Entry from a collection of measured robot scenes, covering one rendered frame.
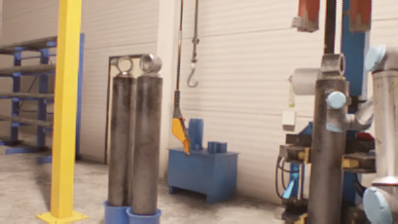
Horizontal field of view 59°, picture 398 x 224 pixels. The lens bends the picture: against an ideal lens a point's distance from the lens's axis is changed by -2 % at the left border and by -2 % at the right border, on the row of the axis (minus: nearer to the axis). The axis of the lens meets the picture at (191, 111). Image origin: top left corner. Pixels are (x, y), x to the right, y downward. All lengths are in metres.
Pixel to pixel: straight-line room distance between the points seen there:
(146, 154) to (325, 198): 1.35
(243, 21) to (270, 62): 0.75
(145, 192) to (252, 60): 2.85
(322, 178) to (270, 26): 3.01
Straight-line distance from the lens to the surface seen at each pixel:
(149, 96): 2.81
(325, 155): 2.45
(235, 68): 5.24
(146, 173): 2.86
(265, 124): 4.96
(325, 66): 2.50
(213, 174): 4.57
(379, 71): 1.63
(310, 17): 2.48
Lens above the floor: 1.27
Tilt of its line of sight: 1 degrees down
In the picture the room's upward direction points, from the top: 3 degrees clockwise
